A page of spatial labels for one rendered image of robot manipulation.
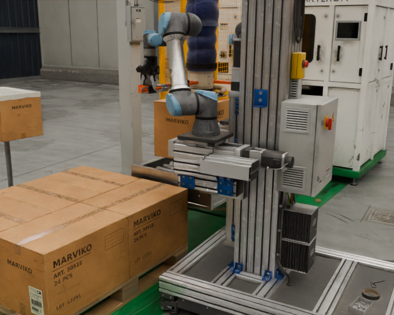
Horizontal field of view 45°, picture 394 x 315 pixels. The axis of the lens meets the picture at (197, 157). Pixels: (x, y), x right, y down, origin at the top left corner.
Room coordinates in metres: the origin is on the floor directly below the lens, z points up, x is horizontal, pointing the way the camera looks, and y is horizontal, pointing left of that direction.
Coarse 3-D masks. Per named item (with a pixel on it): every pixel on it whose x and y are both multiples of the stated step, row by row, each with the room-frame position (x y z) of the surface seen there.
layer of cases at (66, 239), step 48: (0, 192) 2.93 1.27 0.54; (48, 192) 2.94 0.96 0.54; (96, 192) 2.95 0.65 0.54; (144, 192) 2.96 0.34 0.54; (0, 240) 2.24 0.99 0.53; (48, 240) 2.22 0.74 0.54; (96, 240) 2.34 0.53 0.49; (144, 240) 2.67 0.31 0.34; (0, 288) 2.27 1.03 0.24; (48, 288) 2.07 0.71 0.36; (96, 288) 2.33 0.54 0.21
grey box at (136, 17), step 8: (128, 8) 4.27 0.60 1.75; (136, 8) 4.32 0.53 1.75; (144, 8) 4.41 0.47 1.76; (128, 16) 4.27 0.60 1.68; (136, 16) 4.31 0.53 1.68; (144, 16) 4.40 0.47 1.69; (128, 24) 4.27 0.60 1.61; (136, 24) 4.31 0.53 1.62; (144, 24) 4.40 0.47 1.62; (128, 32) 4.27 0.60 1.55; (136, 32) 4.31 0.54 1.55; (128, 40) 4.27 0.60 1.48; (136, 40) 4.31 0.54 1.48
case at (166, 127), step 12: (156, 108) 3.37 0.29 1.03; (228, 108) 3.48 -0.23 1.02; (156, 120) 3.37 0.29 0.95; (168, 120) 3.31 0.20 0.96; (180, 120) 3.26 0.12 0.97; (192, 120) 3.20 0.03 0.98; (156, 132) 3.37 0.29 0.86; (168, 132) 3.31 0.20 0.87; (180, 132) 3.26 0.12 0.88; (156, 144) 3.37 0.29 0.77; (168, 156) 3.32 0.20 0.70
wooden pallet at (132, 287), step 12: (180, 252) 2.98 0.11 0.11; (156, 264) 2.76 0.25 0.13; (168, 264) 2.97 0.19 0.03; (144, 276) 2.81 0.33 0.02; (156, 276) 2.81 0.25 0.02; (120, 288) 2.48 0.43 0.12; (132, 288) 2.57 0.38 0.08; (144, 288) 2.66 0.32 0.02; (96, 300) 2.32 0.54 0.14; (108, 300) 2.52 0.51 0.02; (120, 300) 2.51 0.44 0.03; (0, 312) 2.31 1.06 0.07; (12, 312) 2.23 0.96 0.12; (96, 312) 2.39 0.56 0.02; (108, 312) 2.40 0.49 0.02
